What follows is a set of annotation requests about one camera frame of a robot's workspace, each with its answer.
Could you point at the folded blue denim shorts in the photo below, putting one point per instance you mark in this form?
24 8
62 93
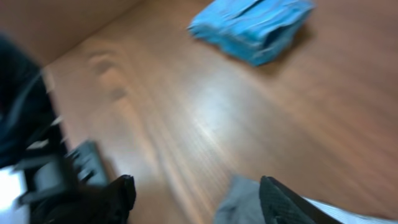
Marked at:
255 31

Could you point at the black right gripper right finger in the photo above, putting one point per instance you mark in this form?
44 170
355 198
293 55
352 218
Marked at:
280 205

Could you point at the grey cotton shorts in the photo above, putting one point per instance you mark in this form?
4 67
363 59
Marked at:
241 204

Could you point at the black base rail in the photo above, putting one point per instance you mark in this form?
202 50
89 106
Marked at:
51 170

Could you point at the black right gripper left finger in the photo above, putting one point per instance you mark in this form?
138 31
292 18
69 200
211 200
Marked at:
110 204

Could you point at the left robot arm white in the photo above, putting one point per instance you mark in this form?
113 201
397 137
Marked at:
26 110

